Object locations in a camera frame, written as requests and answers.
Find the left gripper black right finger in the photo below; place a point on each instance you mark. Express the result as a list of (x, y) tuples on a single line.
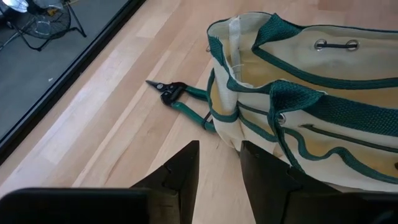
[(261, 174)]

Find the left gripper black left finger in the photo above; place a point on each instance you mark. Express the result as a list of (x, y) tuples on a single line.
[(186, 171)]

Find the cream and green gardening bag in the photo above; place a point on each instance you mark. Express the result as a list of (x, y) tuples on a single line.
[(326, 62)]

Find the white cloth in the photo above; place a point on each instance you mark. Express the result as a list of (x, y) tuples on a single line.
[(15, 4)]

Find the black table edge frame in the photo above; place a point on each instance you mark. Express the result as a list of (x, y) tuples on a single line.
[(62, 82)]

